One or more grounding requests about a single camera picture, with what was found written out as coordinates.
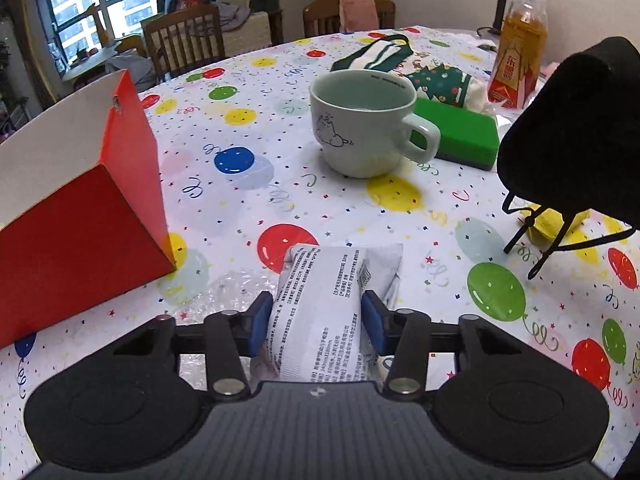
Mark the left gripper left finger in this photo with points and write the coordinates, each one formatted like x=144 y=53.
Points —
x=228 y=336

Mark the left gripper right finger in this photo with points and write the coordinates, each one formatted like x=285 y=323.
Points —
x=405 y=335

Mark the white printed packet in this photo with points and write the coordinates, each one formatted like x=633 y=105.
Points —
x=315 y=331

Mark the yellow sponge cloth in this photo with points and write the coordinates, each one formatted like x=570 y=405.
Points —
x=547 y=226

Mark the green sponge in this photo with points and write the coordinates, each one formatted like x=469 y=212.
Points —
x=467 y=138

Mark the black face mask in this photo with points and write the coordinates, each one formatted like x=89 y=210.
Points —
x=576 y=146

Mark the christmas print cloth bag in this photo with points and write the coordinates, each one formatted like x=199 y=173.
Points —
x=433 y=79

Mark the balloon print tablecloth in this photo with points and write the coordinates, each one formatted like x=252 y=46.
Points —
x=242 y=179

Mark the red cardboard box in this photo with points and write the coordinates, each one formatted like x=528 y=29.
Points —
x=82 y=212

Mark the pale green mug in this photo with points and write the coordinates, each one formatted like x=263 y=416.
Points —
x=365 y=124

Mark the orange tea bottle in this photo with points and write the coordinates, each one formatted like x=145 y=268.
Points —
x=523 y=38

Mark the wooden chair black seat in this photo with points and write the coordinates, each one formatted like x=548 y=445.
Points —
x=185 y=40

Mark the sofa with blankets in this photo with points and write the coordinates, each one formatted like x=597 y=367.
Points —
x=245 y=24

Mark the pink towel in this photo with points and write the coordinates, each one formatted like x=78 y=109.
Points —
x=357 y=15

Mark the wooden chair with towel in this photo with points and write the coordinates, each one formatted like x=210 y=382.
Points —
x=321 y=17

